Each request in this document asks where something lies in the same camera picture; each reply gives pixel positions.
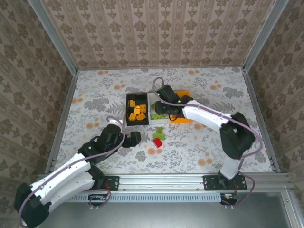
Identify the red lego brick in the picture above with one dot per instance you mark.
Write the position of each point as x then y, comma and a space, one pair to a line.
157, 142

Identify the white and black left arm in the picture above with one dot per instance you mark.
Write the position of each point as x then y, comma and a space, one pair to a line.
66, 168

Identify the white plastic container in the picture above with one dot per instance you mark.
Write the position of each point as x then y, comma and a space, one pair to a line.
159, 121

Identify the black plastic container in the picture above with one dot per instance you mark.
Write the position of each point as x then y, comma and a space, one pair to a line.
139, 123

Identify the orange plastic container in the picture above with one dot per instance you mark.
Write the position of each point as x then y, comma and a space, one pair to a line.
183, 120

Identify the long green lego brick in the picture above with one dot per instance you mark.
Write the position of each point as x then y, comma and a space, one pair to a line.
159, 135

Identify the floral table covering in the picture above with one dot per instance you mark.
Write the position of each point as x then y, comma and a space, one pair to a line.
202, 83

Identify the left base electronics board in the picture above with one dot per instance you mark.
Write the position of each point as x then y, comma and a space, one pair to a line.
97, 198

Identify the base electronics board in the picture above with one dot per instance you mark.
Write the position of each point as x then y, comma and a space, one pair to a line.
229, 197
97, 198

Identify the right base electronics board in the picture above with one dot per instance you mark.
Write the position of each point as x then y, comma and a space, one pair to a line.
229, 197

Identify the aluminium rear rail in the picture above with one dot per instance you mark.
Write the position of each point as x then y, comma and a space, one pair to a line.
161, 68

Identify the black left mount plate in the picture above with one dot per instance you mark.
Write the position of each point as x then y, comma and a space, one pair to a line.
114, 183

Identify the black mount plate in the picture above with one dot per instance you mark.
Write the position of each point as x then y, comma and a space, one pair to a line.
210, 183
114, 183

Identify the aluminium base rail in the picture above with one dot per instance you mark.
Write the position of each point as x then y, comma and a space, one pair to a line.
161, 181

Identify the aluminium side rail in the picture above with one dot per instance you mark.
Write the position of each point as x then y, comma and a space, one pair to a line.
257, 114
63, 118

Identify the black right mount plate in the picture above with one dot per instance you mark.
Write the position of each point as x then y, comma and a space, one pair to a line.
210, 183

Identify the aluminium frame post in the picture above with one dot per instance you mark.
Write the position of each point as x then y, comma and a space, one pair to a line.
56, 40
264, 35

